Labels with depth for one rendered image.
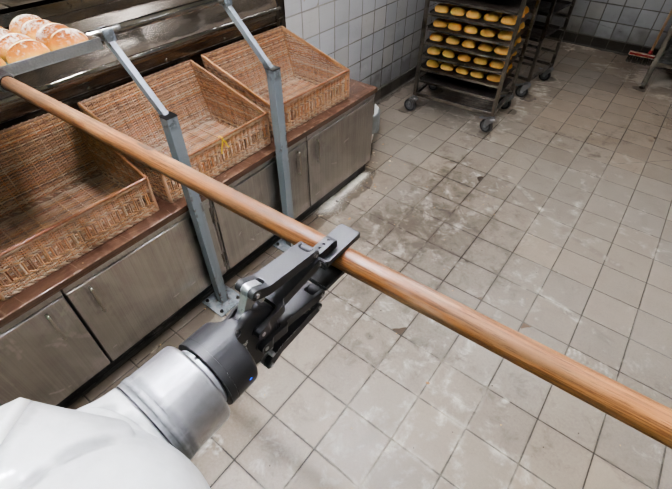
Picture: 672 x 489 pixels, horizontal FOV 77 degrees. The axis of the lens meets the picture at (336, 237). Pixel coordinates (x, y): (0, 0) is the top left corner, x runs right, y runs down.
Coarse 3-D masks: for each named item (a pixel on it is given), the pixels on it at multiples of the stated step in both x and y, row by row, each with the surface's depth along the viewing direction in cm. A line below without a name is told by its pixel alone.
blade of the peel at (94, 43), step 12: (60, 48) 106; (72, 48) 108; (84, 48) 111; (96, 48) 113; (24, 60) 101; (36, 60) 103; (48, 60) 105; (60, 60) 107; (12, 72) 100; (24, 72) 102
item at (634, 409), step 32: (32, 96) 85; (96, 128) 74; (160, 160) 66; (224, 192) 59; (256, 224) 57; (288, 224) 54; (352, 256) 49; (384, 288) 47; (416, 288) 46; (448, 320) 44; (480, 320) 42; (512, 352) 41; (544, 352) 40; (576, 384) 38; (608, 384) 37; (640, 416) 36
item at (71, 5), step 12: (48, 0) 147; (60, 0) 147; (72, 0) 150; (84, 0) 153; (96, 0) 156; (108, 0) 159; (0, 12) 137; (12, 12) 138; (24, 12) 140; (36, 12) 143; (48, 12) 146; (60, 12) 148; (0, 24) 137
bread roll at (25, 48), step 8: (24, 40) 103; (32, 40) 104; (8, 48) 101; (16, 48) 101; (24, 48) 102; (32, 48) 103; (40, 48) 104; (8, 56) 101; (16, 56) 101; (24, 56) 102; (32, 56) 103
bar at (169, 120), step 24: (216, 0) 153; (120, 24) 131; (144, 24) 136; (240, 24) 158; (120, 48) 131; (168, 120) 133; (168, 144) 141; (288, 168) 193; (192, 192) 153; (288, 192) 201; (192, 216) 162; (288, 216) 210; (216, 264) 181; (216, 288) 190; (216, 312) 194
